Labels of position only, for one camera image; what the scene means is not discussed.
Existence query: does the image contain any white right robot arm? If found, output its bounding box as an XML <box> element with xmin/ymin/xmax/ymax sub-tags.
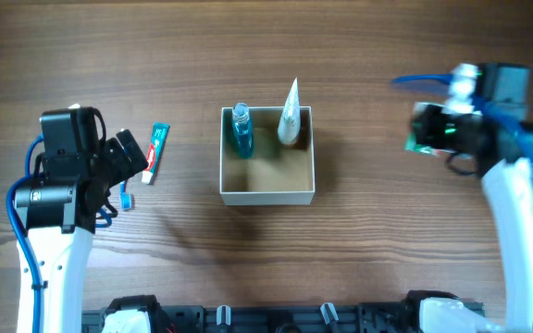
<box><xmin>393</xmin><ymin>62</ymin><xmax>533</xmax><ymax>332</ymax></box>

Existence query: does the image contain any Colgate toothpaste tube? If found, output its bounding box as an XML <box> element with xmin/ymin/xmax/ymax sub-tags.
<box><xmin>142</xmin><ymin>122</ymin><xmax>170</xmax><ymax>185</ymax></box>

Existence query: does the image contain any blue white toothbrush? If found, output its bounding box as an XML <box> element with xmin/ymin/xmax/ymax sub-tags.
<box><xmin>119</xmin><ymin>180</ymin><xmax>133</xmax><ymax>211</ymax></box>

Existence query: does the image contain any white lotion tube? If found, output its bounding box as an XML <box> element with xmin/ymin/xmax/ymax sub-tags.
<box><xmin>278</xmin><ymin>79</ymin><xmax>301</xmax><ymax>145</ymax></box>

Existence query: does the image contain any teal mouthwash bottle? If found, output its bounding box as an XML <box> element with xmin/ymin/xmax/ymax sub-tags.
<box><xmin>229</xmin><ymin>103</ymin><xmax>254</xmax><ymax>159</ymax></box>

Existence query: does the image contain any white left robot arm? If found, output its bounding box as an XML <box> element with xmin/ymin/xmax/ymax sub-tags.
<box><xmin>6</xmin><ymin>106</ymin><xmax>148</xmax><ymax>332</ymax></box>

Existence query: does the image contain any white cardboard box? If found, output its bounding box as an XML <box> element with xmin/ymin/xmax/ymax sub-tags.
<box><xmin>219</xmin><ymin>106</ymin><xmax>316</xmax><ymax>206</ymax></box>

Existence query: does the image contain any green soap box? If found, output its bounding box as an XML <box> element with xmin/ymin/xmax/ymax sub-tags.
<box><xmin>404</xmin><ymin>103</ymin><xmax>449</xmax><ymax>155</ymax></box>

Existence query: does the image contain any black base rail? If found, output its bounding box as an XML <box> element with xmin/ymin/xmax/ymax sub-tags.
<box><xmin>81</xmin><ymin>294</ymin><xmax>485</xmax><ymax>333</ymax></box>

